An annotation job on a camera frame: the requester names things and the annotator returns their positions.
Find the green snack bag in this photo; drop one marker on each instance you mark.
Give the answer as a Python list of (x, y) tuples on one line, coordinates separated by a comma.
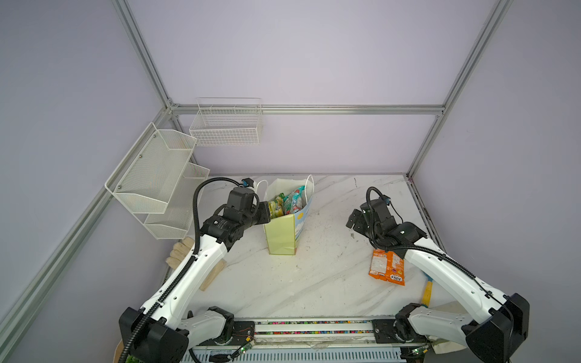
[(276, 206)]

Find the white mesh shelf upper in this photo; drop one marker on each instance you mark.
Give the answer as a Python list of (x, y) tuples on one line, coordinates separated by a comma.
[(146, 183)]

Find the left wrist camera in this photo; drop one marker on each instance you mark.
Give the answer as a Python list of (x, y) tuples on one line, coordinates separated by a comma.
[(247, 183)]

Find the white mesh shelf lower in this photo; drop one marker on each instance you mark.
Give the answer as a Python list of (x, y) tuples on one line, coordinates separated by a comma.
[(176, 222)]

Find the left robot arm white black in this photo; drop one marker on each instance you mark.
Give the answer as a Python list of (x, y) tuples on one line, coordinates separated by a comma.
[(162, 330)]

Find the beige work glove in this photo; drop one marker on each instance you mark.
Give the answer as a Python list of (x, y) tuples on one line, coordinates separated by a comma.
[(179, 252)]

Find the teal Fox's candy bag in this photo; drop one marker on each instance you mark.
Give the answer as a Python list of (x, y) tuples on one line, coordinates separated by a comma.
[(294, 202)]

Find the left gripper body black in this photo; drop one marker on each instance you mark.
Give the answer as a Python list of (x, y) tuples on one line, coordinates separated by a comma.
[(247, 220)]

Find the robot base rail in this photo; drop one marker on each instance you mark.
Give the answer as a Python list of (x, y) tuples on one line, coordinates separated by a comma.
[(324, 340)]

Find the white wire basket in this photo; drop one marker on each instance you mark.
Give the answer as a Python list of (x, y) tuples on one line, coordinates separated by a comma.
[(228, 122)]

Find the aluminium frame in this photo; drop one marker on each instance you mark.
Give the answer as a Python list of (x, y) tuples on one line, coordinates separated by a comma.
[(27, 308)]

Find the orange Fox's candy bag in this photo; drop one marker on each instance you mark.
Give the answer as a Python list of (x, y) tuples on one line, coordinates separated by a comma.
[(387, 266)]

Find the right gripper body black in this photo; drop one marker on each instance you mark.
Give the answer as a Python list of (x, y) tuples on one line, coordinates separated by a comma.
[(373, 236)]

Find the blue toy rake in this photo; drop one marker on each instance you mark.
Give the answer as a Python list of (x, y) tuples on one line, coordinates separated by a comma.
[(426, 296)]

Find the white paper gift bag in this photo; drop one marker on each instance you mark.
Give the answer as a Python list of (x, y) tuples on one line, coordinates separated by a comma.
[(283, 233)]

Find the white mesh shelf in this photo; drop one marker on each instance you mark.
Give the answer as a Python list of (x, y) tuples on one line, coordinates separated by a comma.
[(176, 222), (146, 183)]

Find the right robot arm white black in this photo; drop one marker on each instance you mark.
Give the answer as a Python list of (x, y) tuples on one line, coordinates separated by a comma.
[(494, 324)]

